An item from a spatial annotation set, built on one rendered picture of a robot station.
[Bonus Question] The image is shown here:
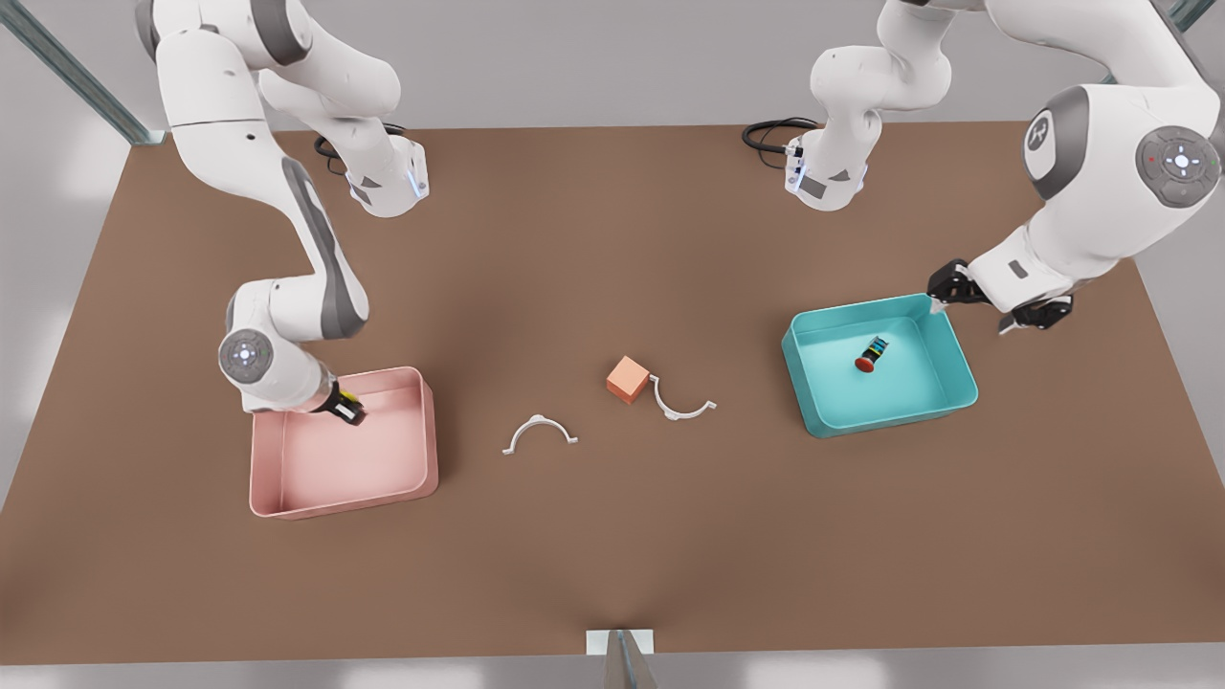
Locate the pink storage box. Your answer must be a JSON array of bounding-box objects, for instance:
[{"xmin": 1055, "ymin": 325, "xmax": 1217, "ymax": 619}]
[{"xmin": 249, "ymin": 366, "xmax": 440, "ymax": 521}]

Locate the black cable loop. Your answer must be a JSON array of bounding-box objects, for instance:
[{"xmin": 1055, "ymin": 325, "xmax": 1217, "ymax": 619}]
[
  {"xmin": 313, "ymin": 122, "xmax": 410, "ymax": 179},
  {"xmin": 741, "ymin": 117, "xmax": 821, "ymax": 174}
]

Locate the orange cube block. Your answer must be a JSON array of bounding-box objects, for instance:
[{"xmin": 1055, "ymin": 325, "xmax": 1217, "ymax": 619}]
[{"xmin": 606, "ymin": 355, "xmax": 652, "ymax": 406}]

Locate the blue storage box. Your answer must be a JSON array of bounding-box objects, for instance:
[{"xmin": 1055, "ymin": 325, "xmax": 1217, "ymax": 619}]
[{"xmin": 781, "ymin": 293, "xmax": 980, "ymax": 439}]

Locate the white curved clip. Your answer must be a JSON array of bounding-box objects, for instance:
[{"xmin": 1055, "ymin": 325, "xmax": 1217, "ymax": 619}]
[
  {"xmin": 649, "ymin": 374, "xmax": 719, "ymax": 423},
  {"xmin": 501, "ymin": 414, "xmax": 580, "ymax": 456}
]

